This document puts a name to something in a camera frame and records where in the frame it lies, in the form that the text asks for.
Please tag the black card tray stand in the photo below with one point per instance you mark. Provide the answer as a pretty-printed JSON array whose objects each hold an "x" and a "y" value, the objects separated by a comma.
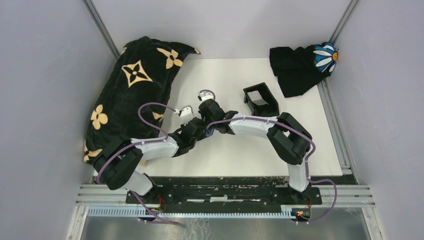
[{"x": 270, "y": 110}]

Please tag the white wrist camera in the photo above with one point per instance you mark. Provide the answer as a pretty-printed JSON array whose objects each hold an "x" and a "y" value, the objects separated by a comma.
[
  {"x": 206, "y": 94},
  {"x": 185, "y": 113}
]

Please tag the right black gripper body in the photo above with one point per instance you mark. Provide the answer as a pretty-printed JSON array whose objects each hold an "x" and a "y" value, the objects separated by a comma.
[{"x": 208, "y": 121}]

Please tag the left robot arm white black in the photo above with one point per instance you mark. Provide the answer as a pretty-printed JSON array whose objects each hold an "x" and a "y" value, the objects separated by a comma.
[{"x": 116, "y": 164}]

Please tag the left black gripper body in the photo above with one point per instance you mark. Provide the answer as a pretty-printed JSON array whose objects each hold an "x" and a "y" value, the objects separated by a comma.
[{"x": 193, "y": 143}]

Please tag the stack of credit cards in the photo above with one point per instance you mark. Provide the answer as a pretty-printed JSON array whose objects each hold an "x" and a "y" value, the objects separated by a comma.
[{"x": 256, "y": 98}]

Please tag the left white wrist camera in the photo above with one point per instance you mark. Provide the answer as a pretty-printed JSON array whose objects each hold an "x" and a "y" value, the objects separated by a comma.
[{"x": 185, "y": 113}]

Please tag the blue leather card holder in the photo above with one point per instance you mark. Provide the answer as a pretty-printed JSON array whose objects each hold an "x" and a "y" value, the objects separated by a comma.
[{"x": 209, "y": 132}]

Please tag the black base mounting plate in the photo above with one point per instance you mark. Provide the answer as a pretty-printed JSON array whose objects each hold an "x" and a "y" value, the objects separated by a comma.
[{"x": 209, "y": 199}]

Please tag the black blanket with beige flowers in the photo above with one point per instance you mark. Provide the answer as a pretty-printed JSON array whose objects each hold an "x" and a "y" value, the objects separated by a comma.
[{"x": 138, "y": 88}]

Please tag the aluminium frame rails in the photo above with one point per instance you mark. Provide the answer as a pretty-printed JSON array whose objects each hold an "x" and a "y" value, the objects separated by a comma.
[{"x": 346, "y": 212}]

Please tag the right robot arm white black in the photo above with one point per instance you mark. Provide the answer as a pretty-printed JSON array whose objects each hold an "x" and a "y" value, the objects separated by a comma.
[{"x": 290, "y": 140}]

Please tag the black cloth with blue flower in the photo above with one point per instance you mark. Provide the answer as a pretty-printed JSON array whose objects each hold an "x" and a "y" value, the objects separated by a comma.
[{"x": 298, "y": 70}]

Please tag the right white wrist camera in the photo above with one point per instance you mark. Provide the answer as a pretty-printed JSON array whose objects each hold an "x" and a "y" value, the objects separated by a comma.
[{"x": 206, "y": 94}]

